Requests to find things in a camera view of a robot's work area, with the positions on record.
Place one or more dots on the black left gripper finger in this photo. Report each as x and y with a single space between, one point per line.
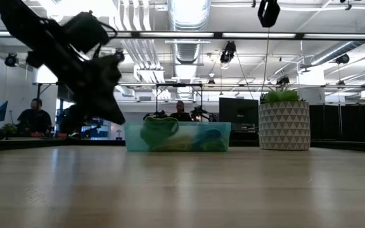
106 109

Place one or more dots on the bright green microfiber towel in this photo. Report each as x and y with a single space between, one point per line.
157 131

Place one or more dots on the lime green microfiber towel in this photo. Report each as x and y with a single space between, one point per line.
215 147

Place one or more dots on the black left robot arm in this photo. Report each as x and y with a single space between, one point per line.
27 25

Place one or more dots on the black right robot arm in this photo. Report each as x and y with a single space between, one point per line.
268 12

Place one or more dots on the black ceiling spotlight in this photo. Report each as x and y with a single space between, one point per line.
342 59
11 60
227 52
119 56
283 80

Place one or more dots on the white ceiling pipe bundle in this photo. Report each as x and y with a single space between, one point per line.
138 54

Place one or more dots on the black metal rack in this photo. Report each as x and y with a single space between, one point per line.
38 92

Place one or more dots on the person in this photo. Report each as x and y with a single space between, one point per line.
180 114
35 118

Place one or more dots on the blue and red screen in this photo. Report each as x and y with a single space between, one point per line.
0 111

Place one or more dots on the small green potted plant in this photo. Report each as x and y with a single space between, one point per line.
9 130

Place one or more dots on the black monitor back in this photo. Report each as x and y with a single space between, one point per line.
238 111

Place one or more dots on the succulent in triangle-patterned pot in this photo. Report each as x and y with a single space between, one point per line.
284 126

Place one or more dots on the black room partition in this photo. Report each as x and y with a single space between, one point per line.
344 122

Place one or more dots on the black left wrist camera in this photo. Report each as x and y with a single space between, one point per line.
85 31

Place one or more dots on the large silver round duct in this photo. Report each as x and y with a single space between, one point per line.
189 14

